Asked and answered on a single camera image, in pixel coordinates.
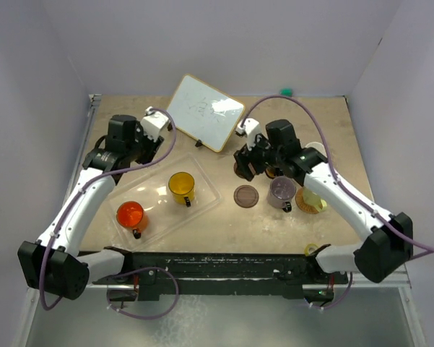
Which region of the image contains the small whiteboard on stand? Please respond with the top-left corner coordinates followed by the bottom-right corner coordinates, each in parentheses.
top-left (167, 74), bottom-right (245, 153)

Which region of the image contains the dark brown wooden coaster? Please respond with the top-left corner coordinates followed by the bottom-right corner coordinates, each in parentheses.
top-left (233, 163), bottom-right (245, 179)

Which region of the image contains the purple cup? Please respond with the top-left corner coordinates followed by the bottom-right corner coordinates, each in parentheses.
top-left (267, 176), bottom-right (297, 213)

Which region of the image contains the dark brown ringed coaster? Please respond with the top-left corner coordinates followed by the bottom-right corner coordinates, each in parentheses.
top-left (233, 185), bottom-right (259, 208)

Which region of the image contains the purple cable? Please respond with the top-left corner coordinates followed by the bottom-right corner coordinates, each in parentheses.
top-left (238, 95), bottom-right (434, 312)
top-left (38, 107), bottom-right (180, 321)

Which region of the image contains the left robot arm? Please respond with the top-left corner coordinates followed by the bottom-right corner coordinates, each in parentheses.
top-left (17, 108), bottom-right (169, 300)

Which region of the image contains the white cup black handle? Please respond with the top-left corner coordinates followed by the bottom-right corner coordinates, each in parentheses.
top-left (265, 168), bottom-right (277, 179)

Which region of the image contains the yellow transparent cup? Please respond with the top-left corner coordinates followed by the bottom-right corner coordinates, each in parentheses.
top-left (168, 171), bottom-right (195, 207)

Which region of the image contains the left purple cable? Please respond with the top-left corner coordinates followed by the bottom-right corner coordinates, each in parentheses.
top-left (38, 107), bottom-right (180, 321)

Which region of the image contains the green object at wall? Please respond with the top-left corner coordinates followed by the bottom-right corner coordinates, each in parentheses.
top-left (279, 88), bottom-right (293, 97)

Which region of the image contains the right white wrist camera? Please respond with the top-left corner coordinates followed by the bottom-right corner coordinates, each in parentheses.
top-left (235, 118), bottom-right (262, 150)

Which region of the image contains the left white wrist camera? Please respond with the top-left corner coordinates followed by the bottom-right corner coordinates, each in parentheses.
top-left (140, 106), bottom-right (169, 142)

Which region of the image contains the woven rattan coaster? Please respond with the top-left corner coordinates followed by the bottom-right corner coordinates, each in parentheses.
top-left (295, 187), bottom-right (307, 213)

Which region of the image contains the pale yellow cup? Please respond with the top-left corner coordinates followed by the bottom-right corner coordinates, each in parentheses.
top-left (303, 188), bottom-right (327, 214)

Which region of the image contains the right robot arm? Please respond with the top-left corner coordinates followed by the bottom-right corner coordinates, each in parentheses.
top-left (234, 119), bottom-right (413, 283)

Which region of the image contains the yellow tape roll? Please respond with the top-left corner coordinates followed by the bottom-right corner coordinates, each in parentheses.
top-left (304, 244), bottom-right (318, 257)

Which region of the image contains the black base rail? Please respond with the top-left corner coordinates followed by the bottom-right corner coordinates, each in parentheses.
top-left (96, 252), bottom-right (349, 301)

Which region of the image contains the orange transparent cup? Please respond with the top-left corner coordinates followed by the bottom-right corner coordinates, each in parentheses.
top-left (116, 201), bottom-right (149, 239)

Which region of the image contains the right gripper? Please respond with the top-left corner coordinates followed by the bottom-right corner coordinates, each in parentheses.
top-left (234, 131), bottom-right (283, 181)

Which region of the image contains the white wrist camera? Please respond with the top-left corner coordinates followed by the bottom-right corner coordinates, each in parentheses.
top-left (235, 118), bottom-right (262, 150)
top-left (140, 106), bottom-right (169, 142)

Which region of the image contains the pink cup white inside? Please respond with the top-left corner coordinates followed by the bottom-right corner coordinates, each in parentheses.
top-left (306, 142), bottom-right (326, 155)

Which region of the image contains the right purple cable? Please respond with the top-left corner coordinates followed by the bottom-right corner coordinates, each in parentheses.
top-left (238, 95), bottom-right (434, 312)

